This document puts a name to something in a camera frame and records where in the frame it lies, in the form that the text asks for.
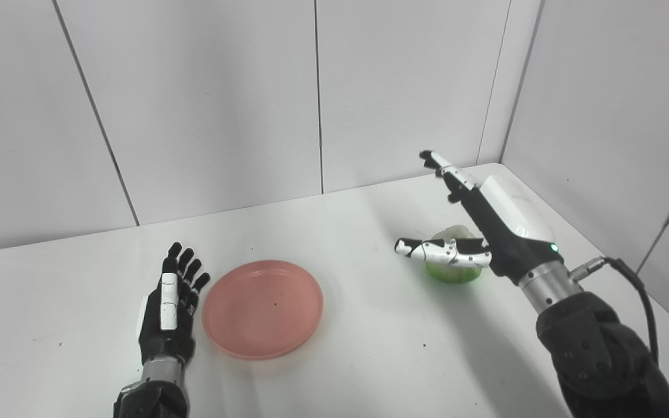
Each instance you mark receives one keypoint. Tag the pink plate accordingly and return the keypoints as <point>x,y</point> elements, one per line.
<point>262,310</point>

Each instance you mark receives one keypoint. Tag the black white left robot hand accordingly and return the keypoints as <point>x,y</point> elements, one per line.
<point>166,337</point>

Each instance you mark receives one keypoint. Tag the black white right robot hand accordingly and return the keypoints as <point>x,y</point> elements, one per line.
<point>509,232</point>

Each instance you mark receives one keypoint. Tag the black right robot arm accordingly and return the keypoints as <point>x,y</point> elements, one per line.
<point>596,354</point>

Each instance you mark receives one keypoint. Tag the green white toy cabbage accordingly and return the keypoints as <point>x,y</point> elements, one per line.
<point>453,274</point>

